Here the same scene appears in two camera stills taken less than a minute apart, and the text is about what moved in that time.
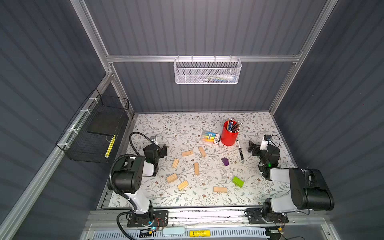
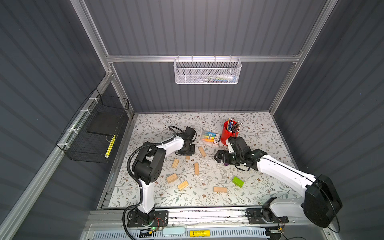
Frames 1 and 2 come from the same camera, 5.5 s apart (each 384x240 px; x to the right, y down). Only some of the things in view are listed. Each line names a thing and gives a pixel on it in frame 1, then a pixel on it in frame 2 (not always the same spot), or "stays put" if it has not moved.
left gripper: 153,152 to 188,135
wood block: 196,168 stays put
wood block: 203,153 stays put
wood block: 172,178 stays put
